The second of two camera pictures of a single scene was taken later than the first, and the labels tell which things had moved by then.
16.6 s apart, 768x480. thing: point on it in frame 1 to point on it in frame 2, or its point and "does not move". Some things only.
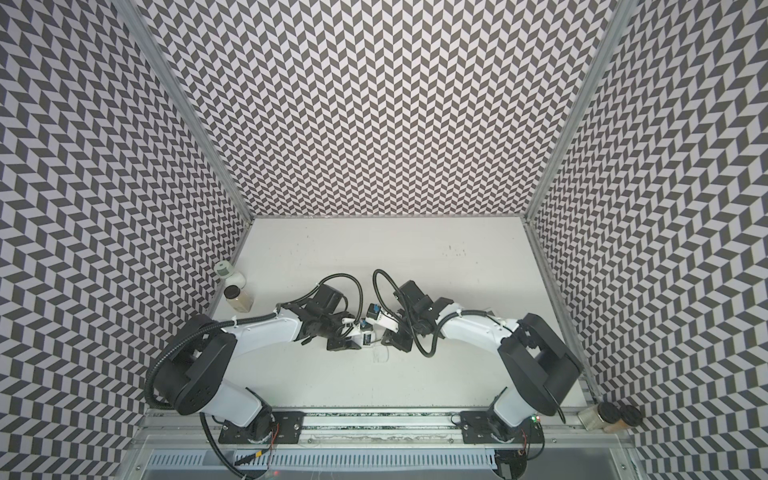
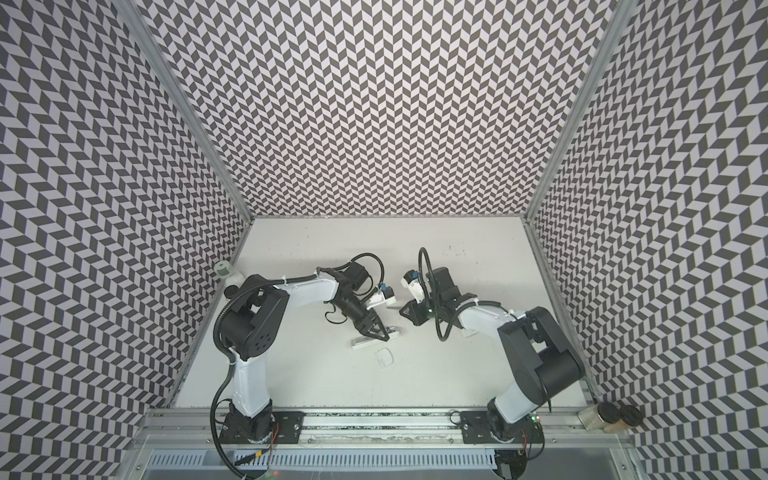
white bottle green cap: x=224 y=269 does not move
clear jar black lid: x=600 y=414 does not move
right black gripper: x=396 y=337 to x=421 y=303
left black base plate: x=286 y=427 does not move
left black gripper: x=343 y=344 to x=368 y=325
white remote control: x=368 y=337 does not move
